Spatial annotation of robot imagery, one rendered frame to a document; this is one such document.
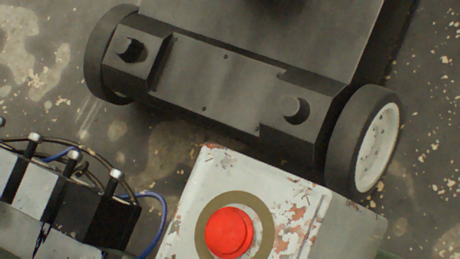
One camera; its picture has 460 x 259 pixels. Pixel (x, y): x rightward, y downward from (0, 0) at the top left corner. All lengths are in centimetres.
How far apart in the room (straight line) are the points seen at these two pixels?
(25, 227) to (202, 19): 73
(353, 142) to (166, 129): 50
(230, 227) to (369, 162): 93
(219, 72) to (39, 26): 61
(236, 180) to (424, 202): 94
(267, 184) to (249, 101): 86
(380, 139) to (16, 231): 76
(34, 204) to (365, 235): 39
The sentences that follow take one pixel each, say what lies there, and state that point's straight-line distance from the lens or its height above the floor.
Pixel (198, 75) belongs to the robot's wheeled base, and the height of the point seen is 19.
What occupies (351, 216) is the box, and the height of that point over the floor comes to 87.
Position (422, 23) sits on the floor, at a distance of 170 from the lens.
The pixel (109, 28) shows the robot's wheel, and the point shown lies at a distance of 173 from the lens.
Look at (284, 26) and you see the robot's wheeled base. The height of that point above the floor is 17.
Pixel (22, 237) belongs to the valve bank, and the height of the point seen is 74.
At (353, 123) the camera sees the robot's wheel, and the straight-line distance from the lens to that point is 147.
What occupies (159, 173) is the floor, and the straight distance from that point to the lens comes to 182.
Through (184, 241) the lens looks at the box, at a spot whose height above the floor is 93.
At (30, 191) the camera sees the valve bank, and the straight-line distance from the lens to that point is 102.
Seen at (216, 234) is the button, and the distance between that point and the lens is 69.
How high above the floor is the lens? 157
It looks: 62 degrees down
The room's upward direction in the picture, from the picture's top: 63 degrees counter-clockwise
